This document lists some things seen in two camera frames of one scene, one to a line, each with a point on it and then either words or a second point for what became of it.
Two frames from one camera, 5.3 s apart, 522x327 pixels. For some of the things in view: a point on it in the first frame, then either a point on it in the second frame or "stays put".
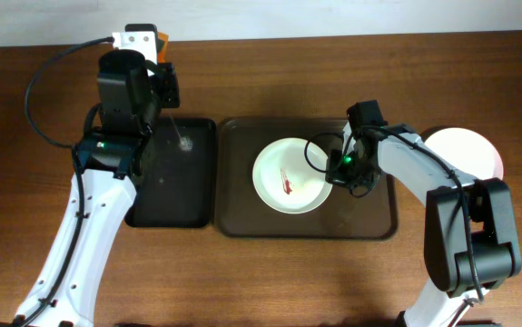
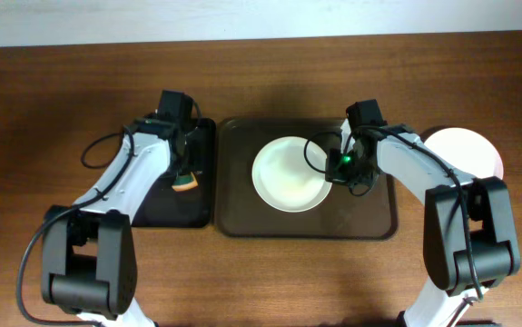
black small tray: [178, 175] stays put
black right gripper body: [341, 180] stays put
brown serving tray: [241, 213] stays put
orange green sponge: [162, 39] -> [184, 182]
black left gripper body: [165, 84] -> [183, 168]
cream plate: [289, 174] stays put
